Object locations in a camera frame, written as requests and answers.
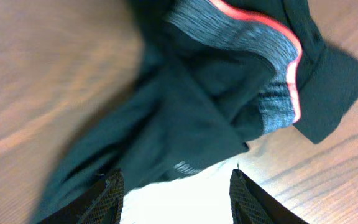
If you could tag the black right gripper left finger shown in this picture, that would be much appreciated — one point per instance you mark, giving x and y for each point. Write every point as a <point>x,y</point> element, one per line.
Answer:
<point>101,204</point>

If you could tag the black leggings with red waistband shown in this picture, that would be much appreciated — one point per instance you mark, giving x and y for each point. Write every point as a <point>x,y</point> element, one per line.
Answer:
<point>214,76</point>

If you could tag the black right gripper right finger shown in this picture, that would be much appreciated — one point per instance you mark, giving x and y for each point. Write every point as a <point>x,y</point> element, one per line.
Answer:
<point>251,204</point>

